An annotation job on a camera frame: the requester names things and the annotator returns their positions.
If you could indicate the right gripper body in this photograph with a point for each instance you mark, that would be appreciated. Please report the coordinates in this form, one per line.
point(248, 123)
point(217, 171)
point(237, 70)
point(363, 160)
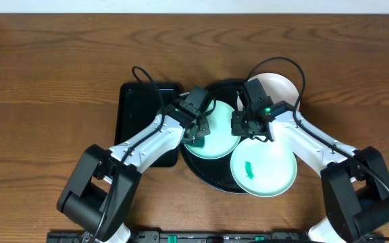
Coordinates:
point(242, 124)

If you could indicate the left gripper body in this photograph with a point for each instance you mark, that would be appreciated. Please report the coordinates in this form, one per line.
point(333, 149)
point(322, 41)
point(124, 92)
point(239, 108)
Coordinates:
point(198, 128)

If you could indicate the green scrubbing sponge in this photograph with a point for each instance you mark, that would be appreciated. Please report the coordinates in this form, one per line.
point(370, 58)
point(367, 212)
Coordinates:
point(197, 142)

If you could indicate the mint plate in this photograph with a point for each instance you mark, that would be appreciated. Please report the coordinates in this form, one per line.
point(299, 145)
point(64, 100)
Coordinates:
point(220, 142)
point(263, 169)

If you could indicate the white plate top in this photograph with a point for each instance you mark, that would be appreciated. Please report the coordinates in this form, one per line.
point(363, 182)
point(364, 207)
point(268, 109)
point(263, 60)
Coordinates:
point(281, 90)

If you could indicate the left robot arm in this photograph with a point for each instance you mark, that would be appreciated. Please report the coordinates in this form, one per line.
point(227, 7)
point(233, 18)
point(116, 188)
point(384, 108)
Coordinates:
point(101, 188)

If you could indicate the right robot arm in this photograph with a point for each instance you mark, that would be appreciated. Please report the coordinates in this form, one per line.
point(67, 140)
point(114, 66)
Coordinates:
point(355, 183)

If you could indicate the black round tray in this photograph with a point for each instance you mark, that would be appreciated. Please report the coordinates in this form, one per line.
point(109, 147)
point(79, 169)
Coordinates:
point(217, 172)

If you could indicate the black rectangular water tray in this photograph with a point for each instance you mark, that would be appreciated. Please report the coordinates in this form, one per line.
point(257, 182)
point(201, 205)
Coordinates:
point(138, 105)

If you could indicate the mint plate bottom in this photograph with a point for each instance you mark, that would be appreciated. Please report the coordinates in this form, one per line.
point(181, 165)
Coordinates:
point(263, 169)

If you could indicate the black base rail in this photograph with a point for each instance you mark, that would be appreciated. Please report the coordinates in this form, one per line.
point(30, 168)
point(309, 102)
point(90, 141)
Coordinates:
point(179, 237)

